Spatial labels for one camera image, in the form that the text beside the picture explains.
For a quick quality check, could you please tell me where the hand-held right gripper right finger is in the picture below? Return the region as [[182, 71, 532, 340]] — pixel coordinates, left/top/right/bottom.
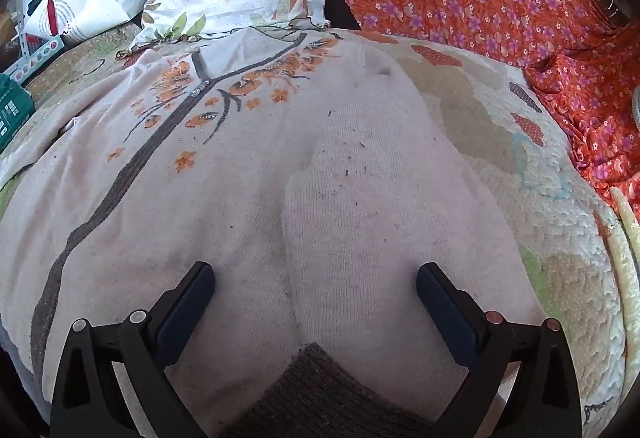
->
[[416, 262, 583, 438]]

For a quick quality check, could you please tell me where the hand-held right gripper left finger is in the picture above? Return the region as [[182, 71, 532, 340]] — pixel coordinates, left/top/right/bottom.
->
[[49, 261, 217, 438]]

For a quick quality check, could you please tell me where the pink knitted floral sweater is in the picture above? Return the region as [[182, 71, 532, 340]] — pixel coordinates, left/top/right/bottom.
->
[[0, 28, 548, 438]]

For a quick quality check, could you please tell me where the quilted patterned bedspread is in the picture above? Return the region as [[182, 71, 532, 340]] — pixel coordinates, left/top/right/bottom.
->
[[0, 22, 640, 438]]

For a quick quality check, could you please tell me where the cream padded cloth edge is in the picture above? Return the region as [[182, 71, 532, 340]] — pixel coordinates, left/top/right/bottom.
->
[[609, 187, 640, 319]]

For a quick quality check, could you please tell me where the teal cardboard box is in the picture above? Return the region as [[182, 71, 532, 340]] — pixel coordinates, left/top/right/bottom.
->
[[0, 74, 37, 151]]

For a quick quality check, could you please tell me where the flat box with coloured dots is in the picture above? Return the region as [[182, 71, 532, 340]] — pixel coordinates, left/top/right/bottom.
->
[[10, 35, 63, 83]]

